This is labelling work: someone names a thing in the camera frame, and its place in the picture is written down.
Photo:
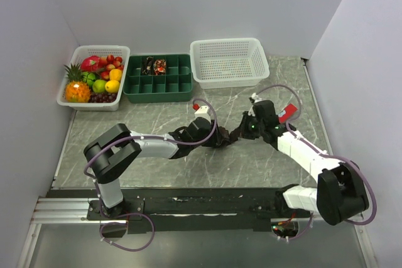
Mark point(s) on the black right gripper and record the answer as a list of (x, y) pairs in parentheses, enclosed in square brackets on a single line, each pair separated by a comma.
[(245, 134)]

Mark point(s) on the dark rolled tie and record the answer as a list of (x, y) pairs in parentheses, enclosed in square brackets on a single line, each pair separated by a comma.
[(147, 65)]

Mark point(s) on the pink dragon fruit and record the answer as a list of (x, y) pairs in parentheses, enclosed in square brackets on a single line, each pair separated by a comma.
[(90, 64)]

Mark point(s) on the yellow lemon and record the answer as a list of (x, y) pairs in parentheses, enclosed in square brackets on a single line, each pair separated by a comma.
[(112, 86)]

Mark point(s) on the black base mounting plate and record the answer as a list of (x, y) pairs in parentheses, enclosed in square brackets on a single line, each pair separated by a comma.
[(192, 209)]

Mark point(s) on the brown floral necktie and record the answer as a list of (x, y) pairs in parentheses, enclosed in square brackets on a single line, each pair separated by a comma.
[(226, 138)]

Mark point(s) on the red rectangular box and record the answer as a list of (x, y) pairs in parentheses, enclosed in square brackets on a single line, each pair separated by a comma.
[(287, 113)]

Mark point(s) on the green compartment organizer tray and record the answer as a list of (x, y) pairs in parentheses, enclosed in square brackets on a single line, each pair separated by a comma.
[(175, 86)]

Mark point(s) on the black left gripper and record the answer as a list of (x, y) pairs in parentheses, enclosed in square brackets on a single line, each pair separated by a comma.
[(214, 137)]

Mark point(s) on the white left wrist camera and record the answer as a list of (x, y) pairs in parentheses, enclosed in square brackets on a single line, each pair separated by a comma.
[(201, 111)]

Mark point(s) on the green apple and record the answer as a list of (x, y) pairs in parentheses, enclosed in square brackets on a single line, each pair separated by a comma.
[(99, 86)]

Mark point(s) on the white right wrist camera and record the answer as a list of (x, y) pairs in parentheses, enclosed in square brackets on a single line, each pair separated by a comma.
[(254, 99)]

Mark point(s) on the red patterned rolled tie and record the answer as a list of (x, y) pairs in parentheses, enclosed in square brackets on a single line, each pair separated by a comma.
[(159, 67)]

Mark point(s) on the dark green fruit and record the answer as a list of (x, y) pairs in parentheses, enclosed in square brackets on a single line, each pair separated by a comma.
[(89, 78)]

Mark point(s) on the white perforated empty basket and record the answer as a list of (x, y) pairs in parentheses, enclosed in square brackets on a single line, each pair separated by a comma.
[(228, 63)]

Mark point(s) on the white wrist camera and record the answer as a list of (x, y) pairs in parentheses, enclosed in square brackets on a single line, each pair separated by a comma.
[(254, 99), (201, 111)]

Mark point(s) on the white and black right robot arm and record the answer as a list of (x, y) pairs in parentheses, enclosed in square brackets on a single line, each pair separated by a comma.
[(339, 194)]

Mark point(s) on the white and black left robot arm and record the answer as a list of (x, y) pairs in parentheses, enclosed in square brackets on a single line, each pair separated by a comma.
[(111, 154)]

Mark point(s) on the orange fruit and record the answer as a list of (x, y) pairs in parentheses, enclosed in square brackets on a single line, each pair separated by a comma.
[(115, 75)]

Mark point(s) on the orange pineapple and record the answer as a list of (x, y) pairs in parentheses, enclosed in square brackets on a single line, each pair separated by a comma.
[(76, 90)]

